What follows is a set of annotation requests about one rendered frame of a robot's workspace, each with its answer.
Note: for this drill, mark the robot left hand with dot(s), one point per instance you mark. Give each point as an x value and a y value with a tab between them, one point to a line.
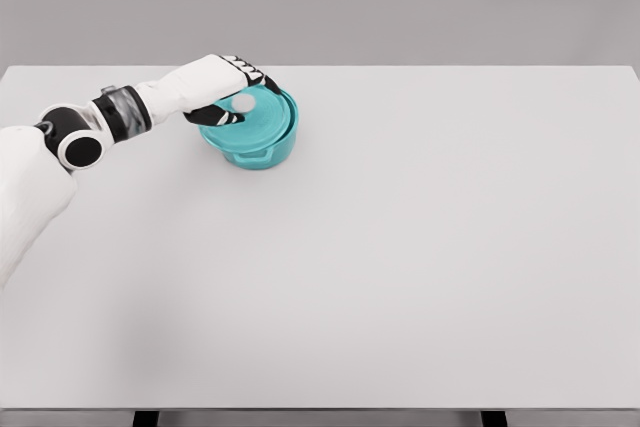
215	78

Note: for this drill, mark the teal pot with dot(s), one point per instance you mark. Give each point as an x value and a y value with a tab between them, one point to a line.
272	147

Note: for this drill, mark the teal pot lid white knob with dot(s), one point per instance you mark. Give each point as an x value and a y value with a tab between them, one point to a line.
260	119

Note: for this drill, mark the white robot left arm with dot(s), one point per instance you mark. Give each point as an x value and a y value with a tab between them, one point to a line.
75	137

